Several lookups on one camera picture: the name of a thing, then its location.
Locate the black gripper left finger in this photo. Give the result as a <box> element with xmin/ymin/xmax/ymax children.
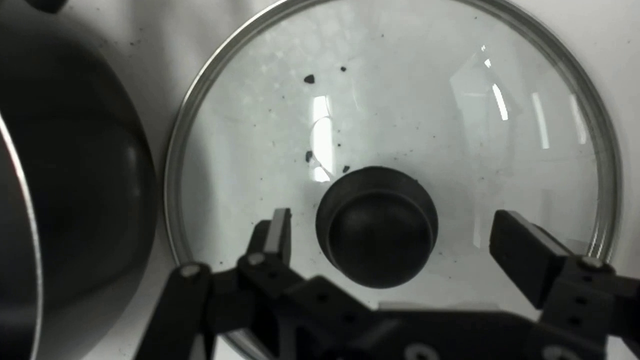
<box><xmin>132</xmin><ymin>206</ymin><xmax>375</xmax><ymax>360</ymax></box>

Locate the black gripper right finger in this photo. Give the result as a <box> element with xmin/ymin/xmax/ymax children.
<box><xmin>487</xmin><ymin>208</ymin><xmax>640</xmax><ymax>360</ymax></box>

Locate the glass lid with black knob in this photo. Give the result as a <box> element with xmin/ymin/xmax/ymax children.
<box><xmin>162</xmin><ymin>0</ymin><xmax>626</xmax><ymax>360</ymax></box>

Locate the black pot with two handles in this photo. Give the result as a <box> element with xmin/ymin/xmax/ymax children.
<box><xmin>0</xmin><ymin>0</ymin><xmax>162</xmax><ymax>360</ymax></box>

